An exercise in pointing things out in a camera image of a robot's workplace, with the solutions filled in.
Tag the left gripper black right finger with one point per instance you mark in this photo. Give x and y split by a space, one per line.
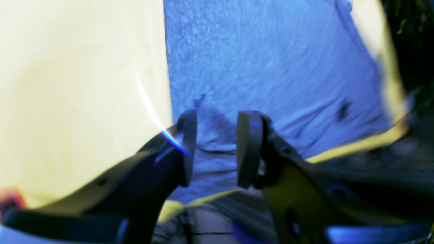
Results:
311 206

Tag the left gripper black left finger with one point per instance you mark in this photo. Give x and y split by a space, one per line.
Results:
121 205

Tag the grey long-sleeve T-shirt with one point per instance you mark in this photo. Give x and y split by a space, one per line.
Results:
301 62

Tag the yellow table cloth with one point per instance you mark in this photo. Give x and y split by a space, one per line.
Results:
85 83

